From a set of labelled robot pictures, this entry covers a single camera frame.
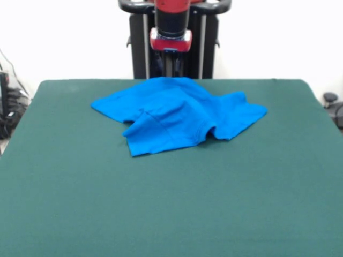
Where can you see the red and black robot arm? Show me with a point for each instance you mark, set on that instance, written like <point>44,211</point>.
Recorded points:
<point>172,21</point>

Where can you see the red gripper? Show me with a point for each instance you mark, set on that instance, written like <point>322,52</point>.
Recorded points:
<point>171,44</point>

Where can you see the grey chair base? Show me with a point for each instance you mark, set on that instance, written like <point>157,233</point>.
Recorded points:
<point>330,97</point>

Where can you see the blue laundry garment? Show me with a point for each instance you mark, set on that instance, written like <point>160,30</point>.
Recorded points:
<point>174,112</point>

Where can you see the black equipment pile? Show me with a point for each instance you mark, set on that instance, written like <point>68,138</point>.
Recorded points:
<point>5,107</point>

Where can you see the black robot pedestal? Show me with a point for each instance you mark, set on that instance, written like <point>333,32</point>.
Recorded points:
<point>139,53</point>

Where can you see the dark green table cloth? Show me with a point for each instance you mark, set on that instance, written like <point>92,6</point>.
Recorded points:
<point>80,187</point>

